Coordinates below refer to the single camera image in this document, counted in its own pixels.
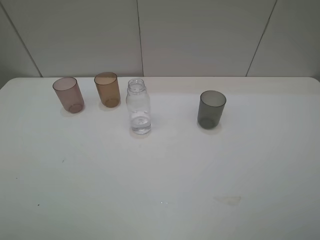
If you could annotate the clear plastic water bottle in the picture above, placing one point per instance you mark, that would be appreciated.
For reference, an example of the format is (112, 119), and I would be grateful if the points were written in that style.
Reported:
(138, 106)

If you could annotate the grey translucent plastic cup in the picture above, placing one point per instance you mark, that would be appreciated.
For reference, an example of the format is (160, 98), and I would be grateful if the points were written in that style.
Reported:
(211, 106)

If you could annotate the brown translucent plastic cup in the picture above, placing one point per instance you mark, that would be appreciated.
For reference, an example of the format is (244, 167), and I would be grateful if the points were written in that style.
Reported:
(108, 89)

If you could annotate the pink translucent plastic cup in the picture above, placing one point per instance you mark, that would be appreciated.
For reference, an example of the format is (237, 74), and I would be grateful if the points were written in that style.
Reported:
(69, 94)

